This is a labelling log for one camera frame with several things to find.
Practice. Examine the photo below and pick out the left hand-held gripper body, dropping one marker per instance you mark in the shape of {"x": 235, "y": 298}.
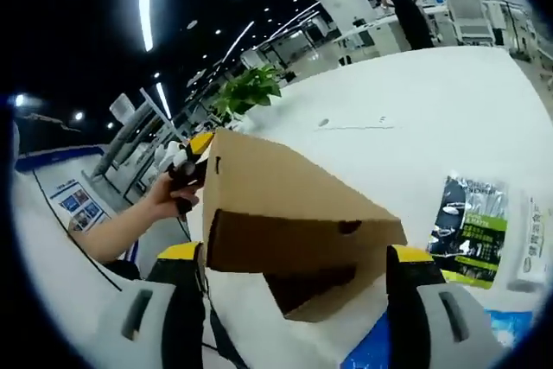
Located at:
{"x": 170, "y": 154}

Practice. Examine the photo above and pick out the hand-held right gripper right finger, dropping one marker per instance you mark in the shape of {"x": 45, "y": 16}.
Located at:
{"x": 410, "y": 304}

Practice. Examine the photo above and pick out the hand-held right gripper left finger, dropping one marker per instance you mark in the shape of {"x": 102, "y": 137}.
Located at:
{"x": 181, "y": 300}

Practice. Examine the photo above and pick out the blue soft packet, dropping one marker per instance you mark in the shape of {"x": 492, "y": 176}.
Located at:
{"x": 367, "y": 343}

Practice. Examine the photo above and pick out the brown cardboard shoe box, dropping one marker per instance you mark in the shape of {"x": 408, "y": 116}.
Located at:
{"x": 281, "y": 179}

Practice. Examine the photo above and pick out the black green soft item packet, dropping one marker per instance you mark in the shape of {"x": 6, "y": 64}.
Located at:
{"x": 475, "y": 230}

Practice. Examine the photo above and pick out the white long carton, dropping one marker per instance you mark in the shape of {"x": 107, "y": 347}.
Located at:
{"x": 533, "y": 239}

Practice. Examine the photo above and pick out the person's left hand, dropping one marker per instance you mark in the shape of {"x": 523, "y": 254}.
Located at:
{"x": 164, "y": 196}

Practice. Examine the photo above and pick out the green potted plant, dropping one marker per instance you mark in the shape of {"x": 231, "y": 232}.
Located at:
{"x": 248, "y": 88}

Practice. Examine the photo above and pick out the long ceiling light strip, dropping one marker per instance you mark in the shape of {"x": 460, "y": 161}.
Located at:
{"x": 146, "y": 1}

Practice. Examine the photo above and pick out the white office desk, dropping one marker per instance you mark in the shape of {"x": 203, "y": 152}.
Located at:
{"x": 376, "y": 36}

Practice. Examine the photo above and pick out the white office chair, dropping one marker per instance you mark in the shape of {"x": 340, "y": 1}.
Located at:
{"x": 468, "y": 14}

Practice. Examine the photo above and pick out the blue framed wall board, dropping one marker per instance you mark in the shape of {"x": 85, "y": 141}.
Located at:
{"x": 78, "y": 205}

